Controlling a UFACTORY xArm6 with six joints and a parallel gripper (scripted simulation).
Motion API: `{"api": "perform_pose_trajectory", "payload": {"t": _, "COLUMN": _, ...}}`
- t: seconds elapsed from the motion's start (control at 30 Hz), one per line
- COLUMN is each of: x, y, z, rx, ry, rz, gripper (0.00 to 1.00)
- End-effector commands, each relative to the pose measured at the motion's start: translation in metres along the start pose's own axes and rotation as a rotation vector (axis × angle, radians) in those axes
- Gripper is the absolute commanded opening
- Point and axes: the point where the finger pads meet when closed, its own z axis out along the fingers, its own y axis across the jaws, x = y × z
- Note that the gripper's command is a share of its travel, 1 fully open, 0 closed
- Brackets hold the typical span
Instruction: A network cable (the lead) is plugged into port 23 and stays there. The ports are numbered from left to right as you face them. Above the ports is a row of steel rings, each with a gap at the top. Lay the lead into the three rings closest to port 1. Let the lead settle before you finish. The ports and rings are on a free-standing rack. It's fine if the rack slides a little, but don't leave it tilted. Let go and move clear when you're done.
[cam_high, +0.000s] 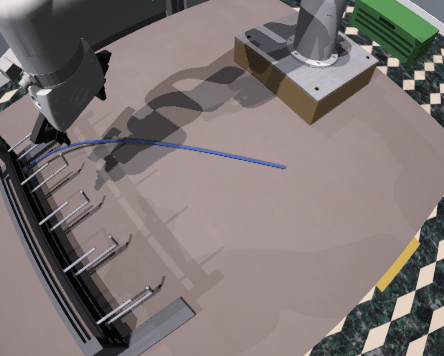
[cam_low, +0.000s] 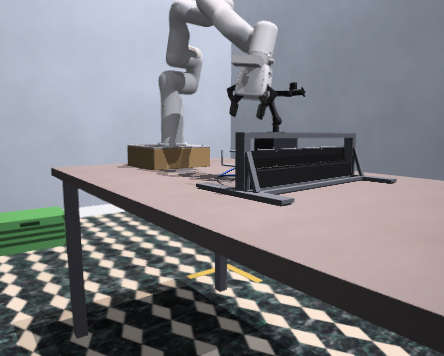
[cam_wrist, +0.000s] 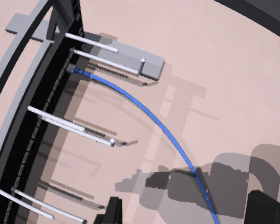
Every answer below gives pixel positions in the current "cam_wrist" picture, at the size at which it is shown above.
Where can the blue cable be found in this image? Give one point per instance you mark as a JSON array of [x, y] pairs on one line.
[[89, 75]]

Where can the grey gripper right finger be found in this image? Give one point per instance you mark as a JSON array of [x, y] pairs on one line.
[[261, 209]]

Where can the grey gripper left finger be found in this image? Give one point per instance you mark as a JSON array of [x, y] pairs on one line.
[[113, 214]]

